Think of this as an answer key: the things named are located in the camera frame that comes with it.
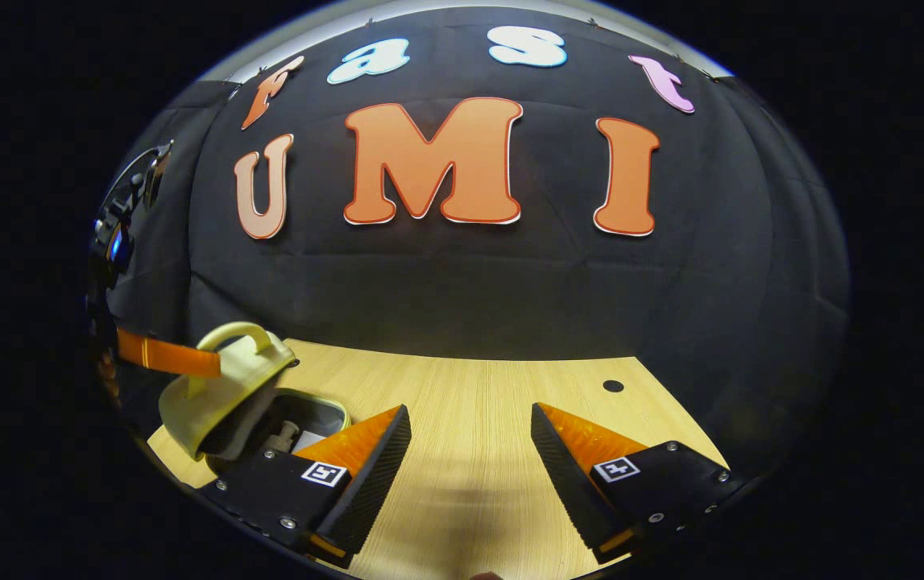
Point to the white pump bottle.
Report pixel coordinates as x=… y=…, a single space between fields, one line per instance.
x=283 y=437

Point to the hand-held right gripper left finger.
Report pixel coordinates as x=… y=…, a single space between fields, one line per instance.
x=369 y=483

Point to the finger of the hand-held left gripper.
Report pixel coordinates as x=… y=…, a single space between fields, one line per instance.
x=171 y=354

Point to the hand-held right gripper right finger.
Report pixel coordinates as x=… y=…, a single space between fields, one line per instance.
x=566 y=483

